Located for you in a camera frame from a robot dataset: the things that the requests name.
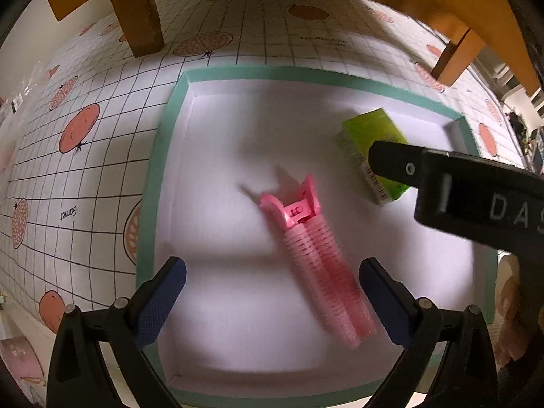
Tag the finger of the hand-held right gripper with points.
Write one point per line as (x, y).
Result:
(393, 161)

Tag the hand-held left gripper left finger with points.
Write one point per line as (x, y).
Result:
(161, 301)

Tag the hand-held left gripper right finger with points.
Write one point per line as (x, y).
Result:
(384, 301)

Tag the green carton box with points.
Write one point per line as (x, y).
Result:
(374, 129)

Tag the pink hair roller clip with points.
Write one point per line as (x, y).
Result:
(314, 242)

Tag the white tray with green rim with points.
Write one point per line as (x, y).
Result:
(229, 238)

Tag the wooden drawer cabinet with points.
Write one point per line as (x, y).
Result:
(140, 17)

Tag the person's right hand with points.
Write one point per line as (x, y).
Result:
(516, 306)

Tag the white organiser shelf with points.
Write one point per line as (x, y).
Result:
(520, 89)

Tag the orange print grid tablecloth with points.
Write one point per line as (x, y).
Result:
(85, 178)

